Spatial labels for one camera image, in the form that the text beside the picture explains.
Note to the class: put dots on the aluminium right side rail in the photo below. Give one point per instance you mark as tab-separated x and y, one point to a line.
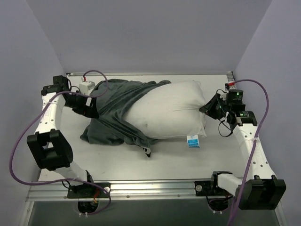
246	130

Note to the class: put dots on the zebra print pillowcase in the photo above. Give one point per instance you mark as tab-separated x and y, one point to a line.
111	128

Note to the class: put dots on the aluminium rail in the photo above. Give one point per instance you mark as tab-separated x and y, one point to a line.
246	130
118	190

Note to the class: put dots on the aluminium front rail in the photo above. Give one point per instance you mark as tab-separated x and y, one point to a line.
118	190

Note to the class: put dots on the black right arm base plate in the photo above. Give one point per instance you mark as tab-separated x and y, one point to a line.
205	188

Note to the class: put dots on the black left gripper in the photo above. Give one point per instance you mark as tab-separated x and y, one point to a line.
90	108

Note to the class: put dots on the white pillow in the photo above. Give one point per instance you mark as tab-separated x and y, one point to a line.
169	111

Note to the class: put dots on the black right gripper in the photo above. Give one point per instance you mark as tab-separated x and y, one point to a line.
212	107

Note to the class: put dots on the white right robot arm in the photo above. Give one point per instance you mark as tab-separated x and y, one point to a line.
260	189

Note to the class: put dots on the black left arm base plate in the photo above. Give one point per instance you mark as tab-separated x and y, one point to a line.
85	191

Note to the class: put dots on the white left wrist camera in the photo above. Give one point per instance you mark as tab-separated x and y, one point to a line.
86	87

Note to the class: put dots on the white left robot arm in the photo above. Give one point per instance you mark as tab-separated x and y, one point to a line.
48	145

